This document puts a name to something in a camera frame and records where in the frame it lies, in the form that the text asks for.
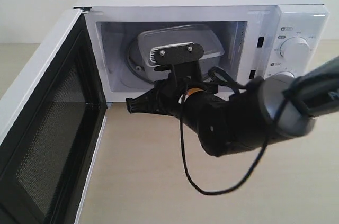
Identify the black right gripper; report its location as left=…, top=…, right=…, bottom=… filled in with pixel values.
left=126, top=79, right=218, bottom=115

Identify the white lidded plastic container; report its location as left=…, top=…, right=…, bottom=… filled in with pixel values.
left=137, top=24, right=225, bottom=82

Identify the white microwave door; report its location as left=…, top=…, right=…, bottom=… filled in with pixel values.
left=1, top=8, right=107, bottom=223

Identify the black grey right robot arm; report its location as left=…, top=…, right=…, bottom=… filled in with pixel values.
left=126, top=58, right=338, bottom=157

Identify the white microwave oven body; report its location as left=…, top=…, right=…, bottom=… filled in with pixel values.
left=74, top=0, right=329, bottom=103

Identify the glass turntable plate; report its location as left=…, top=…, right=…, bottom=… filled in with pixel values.
left=124, top=26, right=228, bottom=86

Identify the lower white timer knob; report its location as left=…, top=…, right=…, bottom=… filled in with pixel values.
left=268, top=71, right=295, bottom=83

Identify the upper white power knob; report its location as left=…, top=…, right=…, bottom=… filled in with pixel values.
left=280, top=37, right=310, bottom=64

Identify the black cable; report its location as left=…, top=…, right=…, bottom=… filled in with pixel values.
left=179, top=66, right=292, bottom=196

